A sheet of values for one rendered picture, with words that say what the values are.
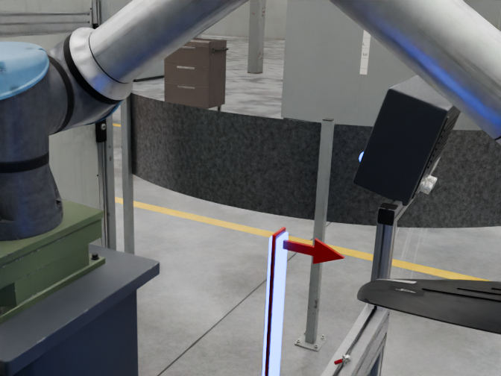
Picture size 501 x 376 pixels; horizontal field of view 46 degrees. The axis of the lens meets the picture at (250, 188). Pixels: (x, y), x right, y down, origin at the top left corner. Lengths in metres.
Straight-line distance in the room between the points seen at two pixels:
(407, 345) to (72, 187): 1.56
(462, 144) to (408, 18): 1.87
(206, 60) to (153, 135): 4.50
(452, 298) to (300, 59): 6.61
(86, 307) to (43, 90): 0.28
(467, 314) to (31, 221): 0.56
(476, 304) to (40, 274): 0.56
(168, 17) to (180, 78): 6.62
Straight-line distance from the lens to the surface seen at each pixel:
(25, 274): 0.82
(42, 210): 0.83
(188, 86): 7.36
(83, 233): 0.88
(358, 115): 6.88
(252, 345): 2.60
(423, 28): 0.57
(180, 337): 2.65
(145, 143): 2.83
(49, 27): 2.35
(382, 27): 0.58
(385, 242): 1.08
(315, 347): 2.59
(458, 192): 2.48
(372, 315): 1.14
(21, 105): 0.79
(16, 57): 0.79
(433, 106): 1.06
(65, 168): 2.47
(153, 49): 0.82
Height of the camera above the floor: 1.39
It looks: 18 degrees down
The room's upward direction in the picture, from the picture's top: 2 degrees clockwise
